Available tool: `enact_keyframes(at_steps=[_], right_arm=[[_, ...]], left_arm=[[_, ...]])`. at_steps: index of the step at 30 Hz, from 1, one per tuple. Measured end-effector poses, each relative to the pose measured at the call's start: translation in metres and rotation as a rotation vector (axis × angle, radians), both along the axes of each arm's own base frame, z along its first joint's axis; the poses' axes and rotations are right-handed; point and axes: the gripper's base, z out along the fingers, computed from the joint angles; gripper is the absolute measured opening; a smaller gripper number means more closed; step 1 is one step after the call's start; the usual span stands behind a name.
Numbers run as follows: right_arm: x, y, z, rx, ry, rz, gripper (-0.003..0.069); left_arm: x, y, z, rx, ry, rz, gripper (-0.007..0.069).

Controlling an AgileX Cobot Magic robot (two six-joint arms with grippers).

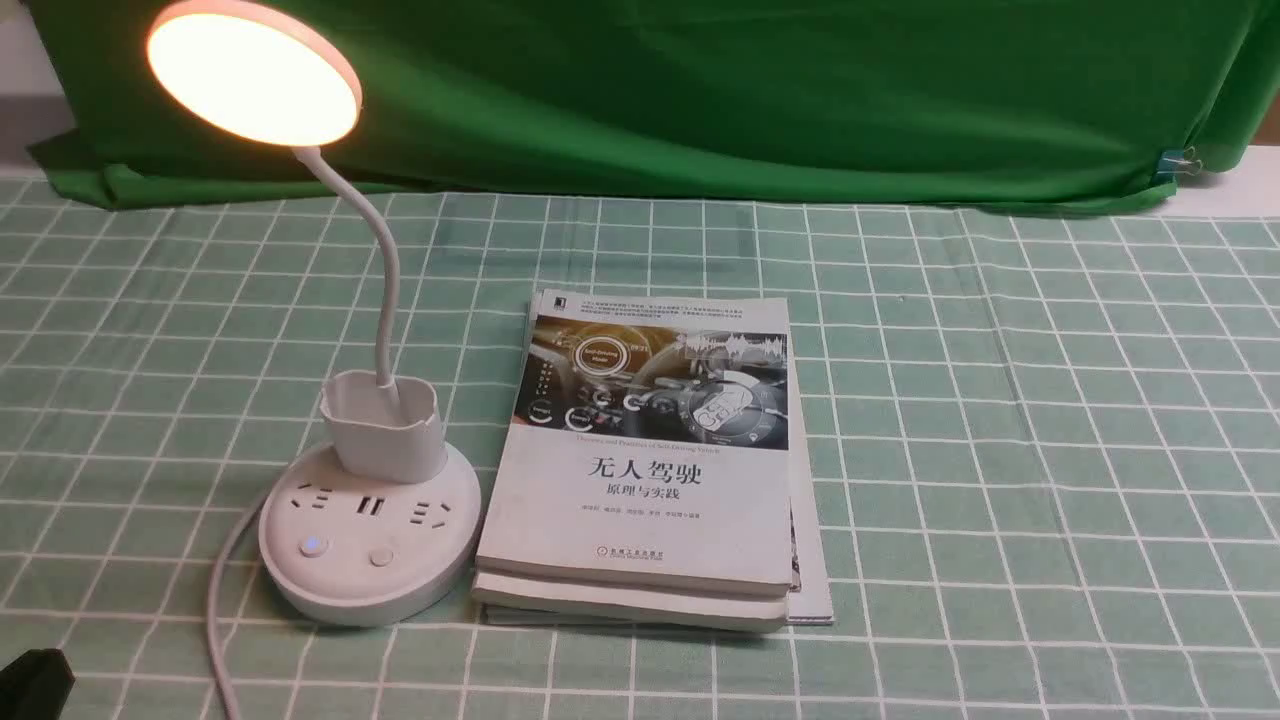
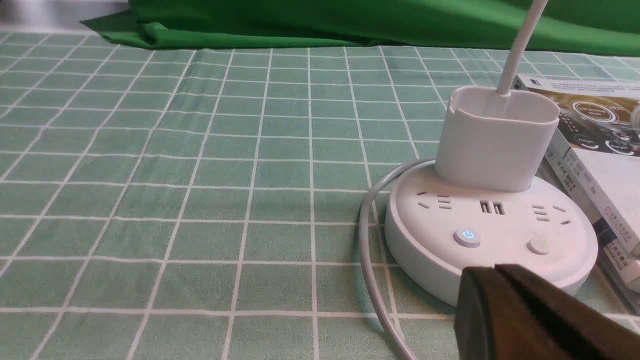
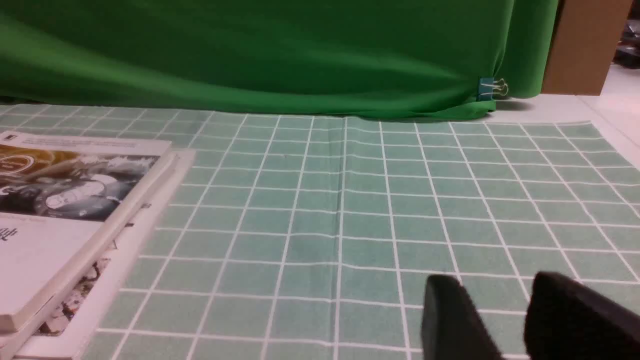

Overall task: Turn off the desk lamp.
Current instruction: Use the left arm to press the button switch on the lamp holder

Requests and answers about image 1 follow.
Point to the white desk lamp with socket base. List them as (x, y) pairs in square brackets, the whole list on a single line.
[(378, 523)]

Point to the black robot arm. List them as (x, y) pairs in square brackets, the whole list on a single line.
[(36, 685)]

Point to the top book self-driving cover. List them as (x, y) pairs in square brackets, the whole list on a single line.
[(648, 445)]

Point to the middle white book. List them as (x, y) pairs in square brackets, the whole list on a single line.
[(520, 600)]

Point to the green backdrop cloth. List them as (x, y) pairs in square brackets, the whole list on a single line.
[(1058, 107)]

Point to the blue binder clip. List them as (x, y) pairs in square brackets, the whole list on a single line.
[(1176, 163)]

